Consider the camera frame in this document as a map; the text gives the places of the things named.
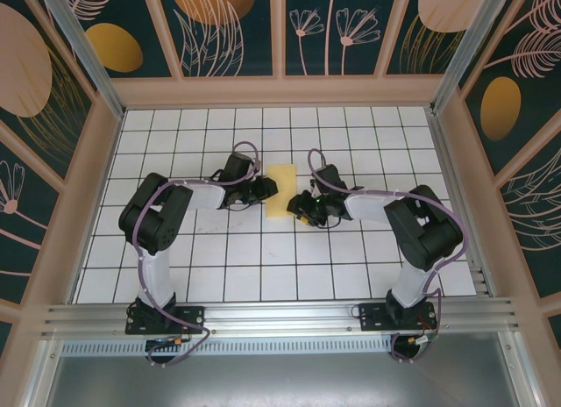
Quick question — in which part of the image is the pale yellow paper sheet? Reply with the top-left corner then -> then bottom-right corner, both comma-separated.
265,163 -> 297,220

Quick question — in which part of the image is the grey metal sheet panel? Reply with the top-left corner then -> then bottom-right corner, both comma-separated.
43,353 -> 527,407

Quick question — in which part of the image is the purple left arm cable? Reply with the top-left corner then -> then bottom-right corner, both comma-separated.
131,141 -> 263,369

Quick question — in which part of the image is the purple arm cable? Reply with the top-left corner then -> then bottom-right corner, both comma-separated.
131,141 -> 263,369
308,147 -> 466,365

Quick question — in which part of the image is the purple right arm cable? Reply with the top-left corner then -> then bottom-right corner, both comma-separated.
308,147 -> 466,365

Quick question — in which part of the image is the long aluminium mounting rail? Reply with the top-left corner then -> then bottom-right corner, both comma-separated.
41,296 -> 525,338

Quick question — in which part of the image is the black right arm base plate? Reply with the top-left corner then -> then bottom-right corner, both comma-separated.
358,302 -> 438,332

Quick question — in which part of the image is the slotted grey cable duct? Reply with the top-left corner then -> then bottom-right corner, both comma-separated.
60,339 -> 395,356

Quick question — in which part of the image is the aluminium side rail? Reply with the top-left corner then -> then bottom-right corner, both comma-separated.
427,111 -> 499,296

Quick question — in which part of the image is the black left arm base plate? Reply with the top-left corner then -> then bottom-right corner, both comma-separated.
125,304 -> 206,336

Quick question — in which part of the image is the aluminium corner post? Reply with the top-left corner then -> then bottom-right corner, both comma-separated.
429,0 -> 514,114
34,0 -> 126,118

